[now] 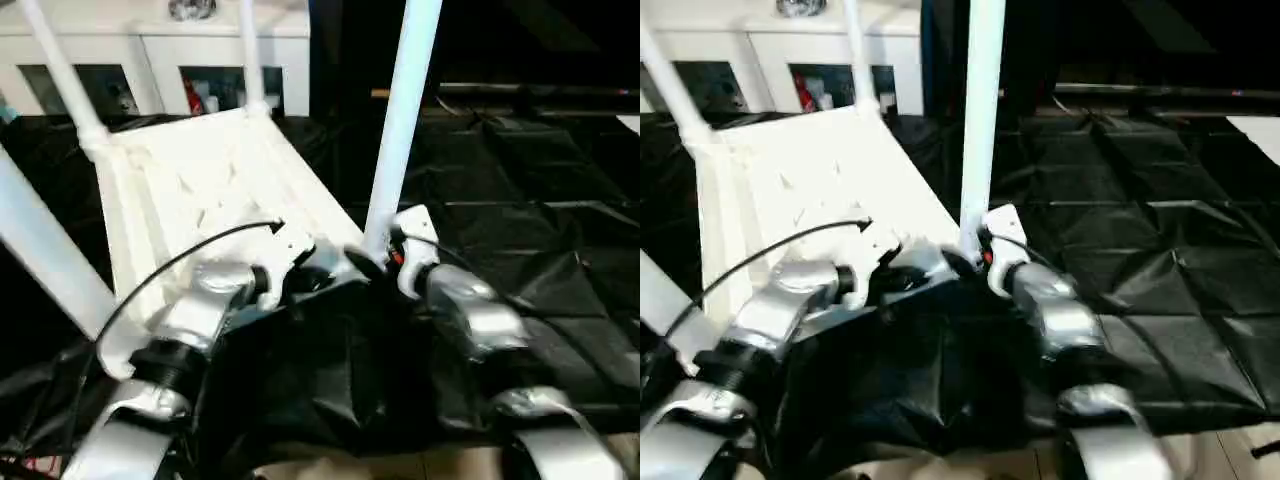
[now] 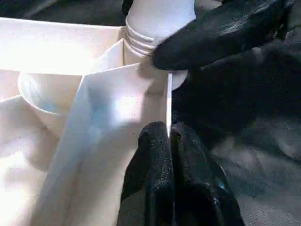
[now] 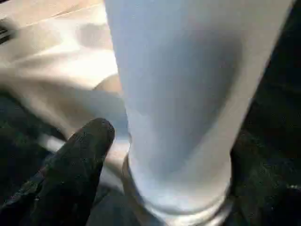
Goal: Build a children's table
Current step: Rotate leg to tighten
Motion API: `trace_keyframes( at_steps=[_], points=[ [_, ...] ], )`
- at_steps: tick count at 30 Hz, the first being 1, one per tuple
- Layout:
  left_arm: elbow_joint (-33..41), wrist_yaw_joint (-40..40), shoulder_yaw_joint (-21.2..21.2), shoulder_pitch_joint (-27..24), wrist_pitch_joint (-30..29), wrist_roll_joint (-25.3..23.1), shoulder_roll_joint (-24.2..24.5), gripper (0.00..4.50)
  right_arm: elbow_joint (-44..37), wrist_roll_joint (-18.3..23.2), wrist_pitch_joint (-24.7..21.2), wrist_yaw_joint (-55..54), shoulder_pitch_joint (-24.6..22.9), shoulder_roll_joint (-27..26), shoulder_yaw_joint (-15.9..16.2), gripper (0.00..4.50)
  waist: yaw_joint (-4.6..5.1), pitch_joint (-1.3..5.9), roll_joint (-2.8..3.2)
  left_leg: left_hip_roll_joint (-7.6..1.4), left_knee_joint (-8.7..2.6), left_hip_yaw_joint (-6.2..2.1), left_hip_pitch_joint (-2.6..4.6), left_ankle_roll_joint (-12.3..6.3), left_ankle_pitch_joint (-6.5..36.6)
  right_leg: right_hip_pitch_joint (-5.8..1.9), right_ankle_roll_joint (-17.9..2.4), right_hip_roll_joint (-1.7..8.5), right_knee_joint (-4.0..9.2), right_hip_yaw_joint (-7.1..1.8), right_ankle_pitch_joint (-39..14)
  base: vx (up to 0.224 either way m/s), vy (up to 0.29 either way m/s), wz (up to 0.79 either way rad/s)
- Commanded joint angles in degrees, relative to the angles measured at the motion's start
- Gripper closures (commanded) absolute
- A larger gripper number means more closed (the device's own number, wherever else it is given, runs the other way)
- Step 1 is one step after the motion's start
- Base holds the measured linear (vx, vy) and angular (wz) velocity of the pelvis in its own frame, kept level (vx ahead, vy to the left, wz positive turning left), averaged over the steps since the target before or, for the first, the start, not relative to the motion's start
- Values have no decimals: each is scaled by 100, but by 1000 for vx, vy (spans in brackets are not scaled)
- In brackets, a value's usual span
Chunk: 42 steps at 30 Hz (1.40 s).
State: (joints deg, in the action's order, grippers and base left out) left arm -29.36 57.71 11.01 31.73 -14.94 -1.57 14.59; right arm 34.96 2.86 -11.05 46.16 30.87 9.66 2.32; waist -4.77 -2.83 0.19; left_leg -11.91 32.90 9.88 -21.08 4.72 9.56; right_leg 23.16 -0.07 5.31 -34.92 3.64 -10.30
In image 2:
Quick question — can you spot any white plastic table top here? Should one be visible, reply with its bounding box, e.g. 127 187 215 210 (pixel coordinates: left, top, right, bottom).
0 16 189 226

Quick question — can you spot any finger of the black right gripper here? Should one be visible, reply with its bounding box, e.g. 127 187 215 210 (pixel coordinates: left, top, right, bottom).
121 0 135 15
151 0 293 72

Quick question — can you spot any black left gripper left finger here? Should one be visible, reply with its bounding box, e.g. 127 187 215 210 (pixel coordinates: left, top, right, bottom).
119 121 175 226

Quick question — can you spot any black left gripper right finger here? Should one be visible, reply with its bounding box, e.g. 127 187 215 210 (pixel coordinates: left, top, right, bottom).
170 121 246 226

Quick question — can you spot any black plastic mat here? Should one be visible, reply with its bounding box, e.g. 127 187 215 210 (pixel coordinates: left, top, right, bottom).
0 0 301 226

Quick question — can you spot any white plastic table leg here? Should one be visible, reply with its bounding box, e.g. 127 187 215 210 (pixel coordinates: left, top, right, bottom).
124 0 198 57

